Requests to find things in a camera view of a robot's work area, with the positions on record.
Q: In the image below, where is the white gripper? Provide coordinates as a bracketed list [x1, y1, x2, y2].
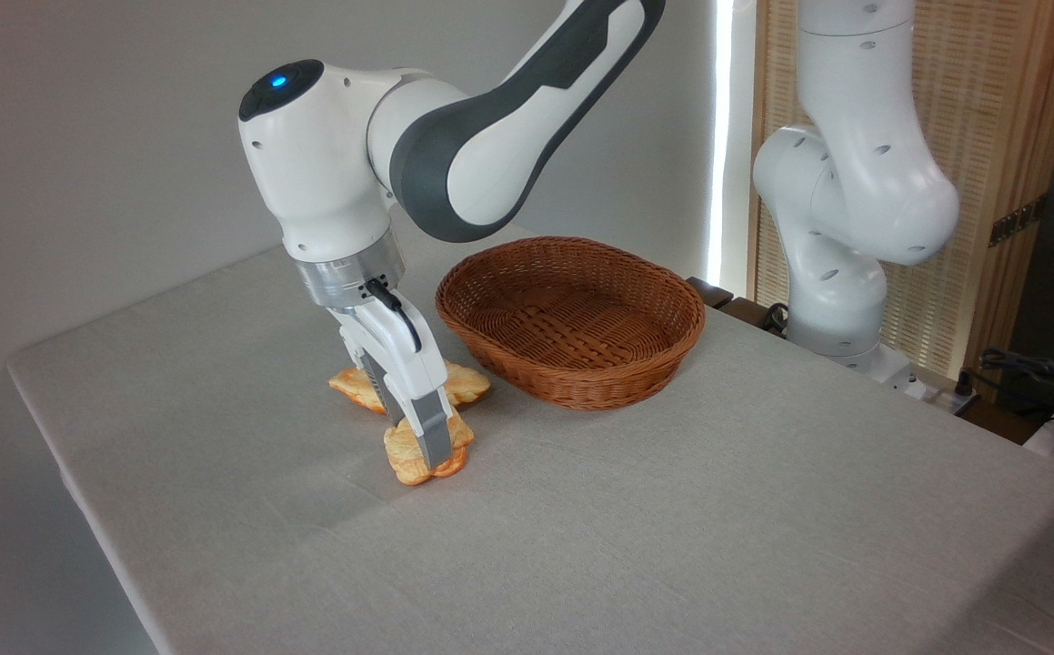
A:
[326, 293, 456, 472]

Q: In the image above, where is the thick golden bread piece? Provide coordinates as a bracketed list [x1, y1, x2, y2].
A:
[383, 409, 477, 487]

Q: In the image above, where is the flat golden bread piece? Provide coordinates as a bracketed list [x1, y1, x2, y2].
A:
[328, 359, 492, 417]

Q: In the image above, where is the brown woven wicker basket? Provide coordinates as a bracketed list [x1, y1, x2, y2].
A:
[436, 237, 708, 412]

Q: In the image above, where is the grey tablecloth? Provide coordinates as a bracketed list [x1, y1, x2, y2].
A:
[6, 191, 1054, 655]

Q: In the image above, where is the dark wooden furniture edge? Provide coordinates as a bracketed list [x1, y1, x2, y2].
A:
[686, 277, 735, 310]

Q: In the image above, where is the black metal screen hinge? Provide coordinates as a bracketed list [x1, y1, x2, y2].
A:
[989, 195, 1049, 248]

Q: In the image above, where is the wooden bamboo folding screen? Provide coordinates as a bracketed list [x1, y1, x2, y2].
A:
[749, 0, 1054, 383]

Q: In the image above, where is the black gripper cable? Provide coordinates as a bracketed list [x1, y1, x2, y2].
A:
[363, 277, 424, 356]

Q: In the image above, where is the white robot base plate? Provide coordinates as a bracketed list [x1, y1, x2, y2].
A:
[831, 344, 932, 401]

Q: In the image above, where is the black clamp with cables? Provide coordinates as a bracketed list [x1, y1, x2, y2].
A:
[952, 348, 1054, 430]

